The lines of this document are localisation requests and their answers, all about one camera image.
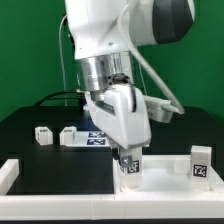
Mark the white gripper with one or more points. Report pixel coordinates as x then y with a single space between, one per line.
117 120

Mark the white square tabletop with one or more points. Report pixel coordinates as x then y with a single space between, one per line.
169 173

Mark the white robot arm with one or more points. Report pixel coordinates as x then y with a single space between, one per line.
107 35

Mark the white U-shaped obstacle fence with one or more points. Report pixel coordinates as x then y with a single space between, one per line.
122 205

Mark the white marker base plate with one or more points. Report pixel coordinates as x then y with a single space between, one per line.
89 139

